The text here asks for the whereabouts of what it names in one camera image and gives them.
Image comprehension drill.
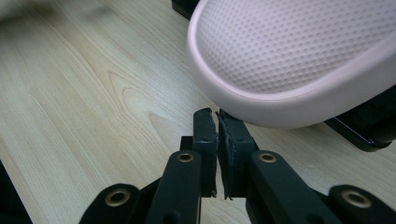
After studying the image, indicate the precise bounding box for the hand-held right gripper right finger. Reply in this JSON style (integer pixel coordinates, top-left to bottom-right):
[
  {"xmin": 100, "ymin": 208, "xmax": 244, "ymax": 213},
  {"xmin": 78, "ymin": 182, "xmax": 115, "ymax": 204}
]
[{"xmin": 216, "ymin": 108, "xmax": 260, "ymax": 201}]

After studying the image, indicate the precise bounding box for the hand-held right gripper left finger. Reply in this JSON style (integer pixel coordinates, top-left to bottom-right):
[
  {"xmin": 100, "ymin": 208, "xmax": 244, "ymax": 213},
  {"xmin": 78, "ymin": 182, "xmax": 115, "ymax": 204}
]
[{"xmin": 180, "ymin": 107, "xmax": 219, "ymax": 199}]

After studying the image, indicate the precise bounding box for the pink slipper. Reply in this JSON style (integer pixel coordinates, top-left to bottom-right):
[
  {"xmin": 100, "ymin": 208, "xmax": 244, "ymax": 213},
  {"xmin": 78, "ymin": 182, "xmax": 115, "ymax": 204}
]
[{"xmin": 186, "ymin": 0, "xmax": 396, "ymax": 131}]

